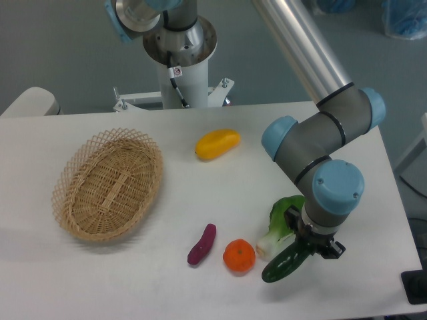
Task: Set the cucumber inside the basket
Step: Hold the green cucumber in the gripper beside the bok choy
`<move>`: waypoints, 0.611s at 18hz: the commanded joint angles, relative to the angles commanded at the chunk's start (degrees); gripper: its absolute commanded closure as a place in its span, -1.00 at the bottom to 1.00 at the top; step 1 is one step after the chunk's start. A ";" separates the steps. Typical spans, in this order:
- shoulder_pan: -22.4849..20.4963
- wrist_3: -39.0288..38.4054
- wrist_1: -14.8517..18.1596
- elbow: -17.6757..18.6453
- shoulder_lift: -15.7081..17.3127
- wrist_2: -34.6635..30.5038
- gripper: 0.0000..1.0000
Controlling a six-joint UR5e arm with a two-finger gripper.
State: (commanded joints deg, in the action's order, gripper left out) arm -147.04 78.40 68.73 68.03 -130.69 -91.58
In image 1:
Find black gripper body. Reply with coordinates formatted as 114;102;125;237
284;205;346;259

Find dark green cucumber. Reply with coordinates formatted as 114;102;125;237
262;240;315;283

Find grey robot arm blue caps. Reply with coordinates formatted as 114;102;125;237
104;1;386;259

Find woven wicker oval basket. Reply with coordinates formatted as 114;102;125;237
52;128;163;242

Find green bok choy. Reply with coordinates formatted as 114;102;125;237
256;195;305;261

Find orange tangerine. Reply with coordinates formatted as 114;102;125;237
223;239;256;273

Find black device at table edge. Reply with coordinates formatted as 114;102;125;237
401;270;427;305

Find purple sweet potato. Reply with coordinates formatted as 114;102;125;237
187;223;217;265

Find yellow mango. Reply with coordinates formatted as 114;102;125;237
195;129;241;161

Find blue plastic bag right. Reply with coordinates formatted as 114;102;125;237
381;0;426;40

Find white chair back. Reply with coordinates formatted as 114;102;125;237
1;87;63;119

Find white furniture frame right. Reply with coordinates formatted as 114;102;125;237
393;112;427;177

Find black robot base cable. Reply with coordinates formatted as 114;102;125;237
165;49;191;109

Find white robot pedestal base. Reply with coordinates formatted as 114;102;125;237
114;16;235;112

